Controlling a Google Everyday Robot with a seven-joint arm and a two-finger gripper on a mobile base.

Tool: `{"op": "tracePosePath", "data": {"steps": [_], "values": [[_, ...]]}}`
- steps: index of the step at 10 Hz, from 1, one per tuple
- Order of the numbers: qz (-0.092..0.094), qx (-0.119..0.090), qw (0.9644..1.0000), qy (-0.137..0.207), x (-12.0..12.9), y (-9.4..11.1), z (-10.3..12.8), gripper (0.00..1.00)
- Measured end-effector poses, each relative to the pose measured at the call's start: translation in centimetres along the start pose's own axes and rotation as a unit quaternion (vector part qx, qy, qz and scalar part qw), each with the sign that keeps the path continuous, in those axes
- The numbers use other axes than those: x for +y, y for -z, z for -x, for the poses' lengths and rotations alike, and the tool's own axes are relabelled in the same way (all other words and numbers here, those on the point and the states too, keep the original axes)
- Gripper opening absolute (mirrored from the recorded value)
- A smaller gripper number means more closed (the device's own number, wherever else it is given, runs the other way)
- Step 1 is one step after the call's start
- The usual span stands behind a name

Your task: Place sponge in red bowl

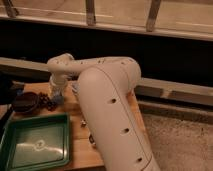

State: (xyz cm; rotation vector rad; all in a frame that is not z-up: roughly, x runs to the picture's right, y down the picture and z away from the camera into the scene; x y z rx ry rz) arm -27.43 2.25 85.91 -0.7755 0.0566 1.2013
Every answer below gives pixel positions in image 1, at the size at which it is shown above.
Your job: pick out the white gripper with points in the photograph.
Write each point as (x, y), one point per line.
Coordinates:
(58, 84)

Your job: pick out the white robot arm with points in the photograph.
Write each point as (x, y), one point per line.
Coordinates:
(102, 88)

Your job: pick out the dark brown bowl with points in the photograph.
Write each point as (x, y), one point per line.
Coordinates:
(26, 102)

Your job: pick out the dark grape bunch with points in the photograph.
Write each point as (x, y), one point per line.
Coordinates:
(46, 102)

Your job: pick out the crumpled white blue cloth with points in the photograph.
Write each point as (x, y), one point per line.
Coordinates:
(74, 87)

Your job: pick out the metal spoon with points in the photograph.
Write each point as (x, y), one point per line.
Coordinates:
(83, 123)

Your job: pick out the green plastic tray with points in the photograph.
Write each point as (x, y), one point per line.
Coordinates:
(36, 144)

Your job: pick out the small metal cup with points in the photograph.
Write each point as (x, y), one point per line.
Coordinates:
(92, 141)

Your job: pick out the wooden cutting board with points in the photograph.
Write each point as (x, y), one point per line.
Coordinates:
(83, 157)

